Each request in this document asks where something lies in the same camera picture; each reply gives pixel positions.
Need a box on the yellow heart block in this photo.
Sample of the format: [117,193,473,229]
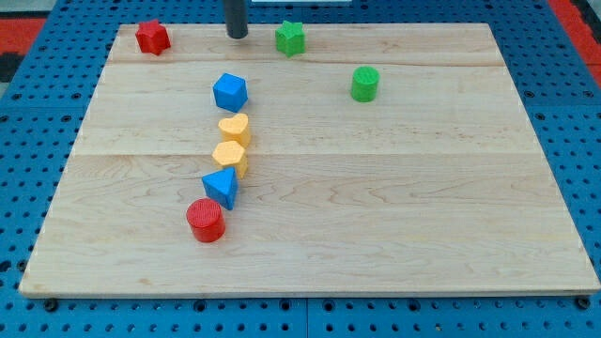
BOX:
[218,113,252,148]

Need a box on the yellow hexagon block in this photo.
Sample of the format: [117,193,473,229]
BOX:
[211,141,248,179]

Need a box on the blue triangle block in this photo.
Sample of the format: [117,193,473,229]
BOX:
[201,167,239,210]

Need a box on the light wooden board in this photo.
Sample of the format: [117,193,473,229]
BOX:
[20,23,600,299]

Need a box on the blue cube block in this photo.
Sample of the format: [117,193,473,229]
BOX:
[212,73,248,113]

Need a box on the red cylinder block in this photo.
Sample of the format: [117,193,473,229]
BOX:
[186,198,225,243]

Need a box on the green cylinder block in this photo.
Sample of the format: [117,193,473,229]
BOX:
[350,66,380,102]

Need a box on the green star block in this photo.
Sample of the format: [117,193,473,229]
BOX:
[275,21,306,57]

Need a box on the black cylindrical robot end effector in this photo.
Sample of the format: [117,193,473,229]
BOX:
[223,0,248,39]

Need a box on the red star block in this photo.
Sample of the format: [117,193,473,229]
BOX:
[135,19,171,55]

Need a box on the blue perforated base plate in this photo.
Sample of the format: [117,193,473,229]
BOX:
[1,1,600,337]

